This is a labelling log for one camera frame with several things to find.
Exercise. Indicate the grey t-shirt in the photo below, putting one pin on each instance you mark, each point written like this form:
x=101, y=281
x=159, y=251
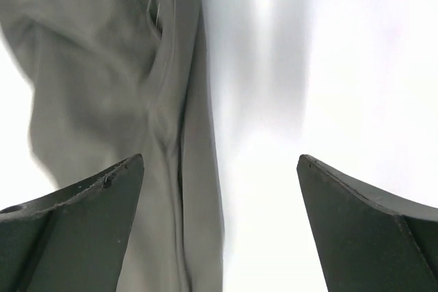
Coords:
x=114, y=78

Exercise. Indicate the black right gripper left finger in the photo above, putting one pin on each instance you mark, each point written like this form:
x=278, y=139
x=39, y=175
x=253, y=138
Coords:
x=75, y=238

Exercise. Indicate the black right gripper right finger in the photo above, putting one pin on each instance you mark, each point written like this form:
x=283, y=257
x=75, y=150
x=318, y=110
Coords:
x=367, y=239

